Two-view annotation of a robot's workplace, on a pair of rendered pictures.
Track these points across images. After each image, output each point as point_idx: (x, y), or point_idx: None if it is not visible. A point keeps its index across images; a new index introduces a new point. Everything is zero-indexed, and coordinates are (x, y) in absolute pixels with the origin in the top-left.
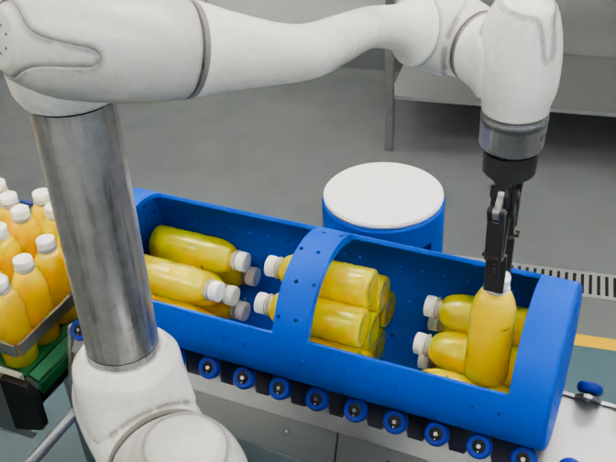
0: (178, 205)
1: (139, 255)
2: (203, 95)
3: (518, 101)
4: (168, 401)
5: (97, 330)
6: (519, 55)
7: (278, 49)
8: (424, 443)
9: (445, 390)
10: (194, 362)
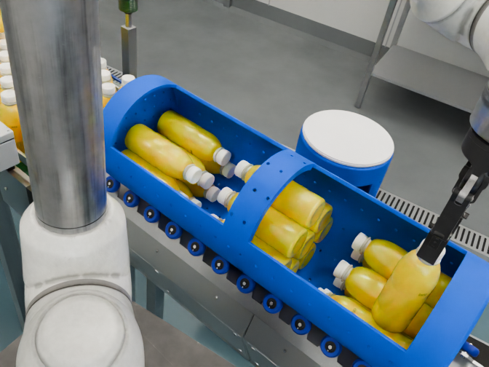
0: (189, 99)
1: (94, 131)
2: None
3: None
4: (96, 271)
5: (39, 190)
6: None
7: None
8: (319, 349)
9: (350, 325)
10: (166, 221)
